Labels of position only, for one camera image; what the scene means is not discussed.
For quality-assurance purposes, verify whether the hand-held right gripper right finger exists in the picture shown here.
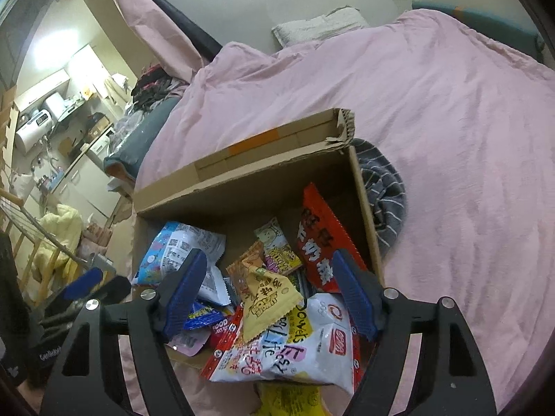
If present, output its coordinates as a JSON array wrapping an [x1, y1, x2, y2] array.
[[332, 249, 497, 416]]

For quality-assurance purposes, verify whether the teal cushion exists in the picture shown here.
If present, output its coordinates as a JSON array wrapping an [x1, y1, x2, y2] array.
[[411, 0, 546, 62]]

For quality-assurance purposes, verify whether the white fluffy pillow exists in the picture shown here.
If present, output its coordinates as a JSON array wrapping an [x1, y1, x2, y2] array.
[[272, 6, 370, 48]]

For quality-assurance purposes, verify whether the pink and white snack packet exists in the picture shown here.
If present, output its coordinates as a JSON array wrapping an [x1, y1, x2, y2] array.
[[167, 328, 210, 355]]

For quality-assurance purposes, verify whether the white water heater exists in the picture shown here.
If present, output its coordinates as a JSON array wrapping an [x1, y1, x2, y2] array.
[[15, 128, 58, 162]]

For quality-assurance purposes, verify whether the pink bed blanket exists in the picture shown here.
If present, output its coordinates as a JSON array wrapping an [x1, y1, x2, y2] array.
[[117, 9, 553, 416]]

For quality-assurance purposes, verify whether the dark bed headboard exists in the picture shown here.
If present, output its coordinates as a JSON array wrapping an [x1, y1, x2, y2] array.
[[115, 0, 224, 59]]

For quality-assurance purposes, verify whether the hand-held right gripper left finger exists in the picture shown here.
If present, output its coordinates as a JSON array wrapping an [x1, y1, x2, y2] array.
[[39, 249, 209, 416]]

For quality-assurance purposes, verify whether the wooden drying rack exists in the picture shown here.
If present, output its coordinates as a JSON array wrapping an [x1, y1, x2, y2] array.
[[0, 182, 89, 306]]

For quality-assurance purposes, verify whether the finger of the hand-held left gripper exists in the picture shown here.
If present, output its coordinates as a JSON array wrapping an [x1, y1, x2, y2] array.
[[41, 275, 132, 328], [58, 267, 105, 303]]

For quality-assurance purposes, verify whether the small red snack packet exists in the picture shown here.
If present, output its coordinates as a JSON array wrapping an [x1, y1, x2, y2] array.
[[210, 307, 244, 351]]

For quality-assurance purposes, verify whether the grey striped cloth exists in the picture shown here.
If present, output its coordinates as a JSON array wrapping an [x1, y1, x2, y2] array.
[[350, 138, 408, 255]]

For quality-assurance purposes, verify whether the brown cardboard box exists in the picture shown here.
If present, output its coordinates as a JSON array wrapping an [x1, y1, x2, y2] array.
[[130, 107, 386, 371]]

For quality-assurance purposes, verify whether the orange-brown snack packet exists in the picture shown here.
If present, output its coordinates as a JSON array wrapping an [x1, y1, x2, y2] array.
[[225, 243, 266, 296]]

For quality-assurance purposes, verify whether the pile of dark clothes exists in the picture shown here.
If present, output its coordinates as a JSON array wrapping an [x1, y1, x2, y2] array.
[[130, 64, 189, 110]]

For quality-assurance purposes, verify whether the large white red-edged snack bag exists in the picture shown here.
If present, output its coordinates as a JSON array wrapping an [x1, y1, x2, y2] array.
[[200, 292, 364, 396]]

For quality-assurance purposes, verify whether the white kitchen cabinet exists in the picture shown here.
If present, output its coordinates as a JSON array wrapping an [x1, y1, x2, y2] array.
[[24, 151, 131, 228]]

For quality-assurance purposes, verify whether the pink pillow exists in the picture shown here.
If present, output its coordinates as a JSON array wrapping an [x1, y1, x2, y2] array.
[[101, 0, 204, 84]]

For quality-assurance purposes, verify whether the pale yellow cloth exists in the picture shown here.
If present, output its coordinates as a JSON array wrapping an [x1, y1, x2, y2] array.
[[32, 203, 84, 284]]

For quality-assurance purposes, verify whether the beige cartoon snack packet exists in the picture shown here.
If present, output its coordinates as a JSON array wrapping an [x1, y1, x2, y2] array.
[[254, 217, 304, 276]]

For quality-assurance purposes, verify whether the dark green snack packet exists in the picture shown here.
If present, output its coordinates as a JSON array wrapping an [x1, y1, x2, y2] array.
[[285, 270, 314, 301]]

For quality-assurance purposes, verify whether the cream yellow snack packet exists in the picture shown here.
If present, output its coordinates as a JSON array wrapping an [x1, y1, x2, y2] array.
[[240, 264, 305, 344]]

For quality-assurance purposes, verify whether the red snack bag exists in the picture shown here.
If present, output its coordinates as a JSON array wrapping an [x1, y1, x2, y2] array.
[[296, 183, 370, 294]]

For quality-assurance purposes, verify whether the yellow snack bag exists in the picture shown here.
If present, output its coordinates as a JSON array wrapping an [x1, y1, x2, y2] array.
[[254, 380, 331, 416]]

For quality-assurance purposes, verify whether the grey pillow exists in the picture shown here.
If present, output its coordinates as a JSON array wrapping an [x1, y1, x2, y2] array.
[[103, 95, 183, 179]]

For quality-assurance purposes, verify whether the blue and white snack packet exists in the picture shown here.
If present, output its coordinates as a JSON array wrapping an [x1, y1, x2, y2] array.
[[132, 221, 231, 307]]

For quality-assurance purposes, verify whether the white wall cabinet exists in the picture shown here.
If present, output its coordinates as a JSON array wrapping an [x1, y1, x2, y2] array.
[[18, 69, 71, 107]]

